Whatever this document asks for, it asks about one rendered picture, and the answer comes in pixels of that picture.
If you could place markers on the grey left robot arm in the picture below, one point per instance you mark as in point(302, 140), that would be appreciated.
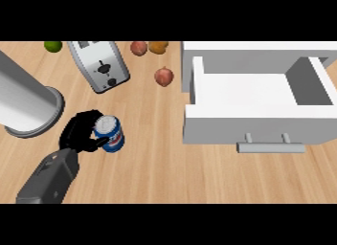
point(51, 178)

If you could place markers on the green lime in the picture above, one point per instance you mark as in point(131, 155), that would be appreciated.
point(54, 46)

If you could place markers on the white cabinet body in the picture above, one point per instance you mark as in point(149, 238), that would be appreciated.
point(252, 55)

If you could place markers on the silver toaster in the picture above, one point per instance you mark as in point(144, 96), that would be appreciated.
point(102, 65)

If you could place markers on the blue soda can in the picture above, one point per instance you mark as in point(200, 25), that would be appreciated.
point(112, 135)

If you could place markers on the orange brown potato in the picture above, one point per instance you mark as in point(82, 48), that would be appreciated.
point(159, 47)

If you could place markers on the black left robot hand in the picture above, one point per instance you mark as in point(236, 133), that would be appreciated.
point(78, 132)

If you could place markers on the white paper towel roll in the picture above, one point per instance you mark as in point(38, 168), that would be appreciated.
point(17, 95)

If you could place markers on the reddish brown onion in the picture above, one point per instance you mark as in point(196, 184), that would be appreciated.
point(164, 76)
point(140, 48)

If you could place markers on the white open drawer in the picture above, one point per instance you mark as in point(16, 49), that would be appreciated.
point(261, 111)

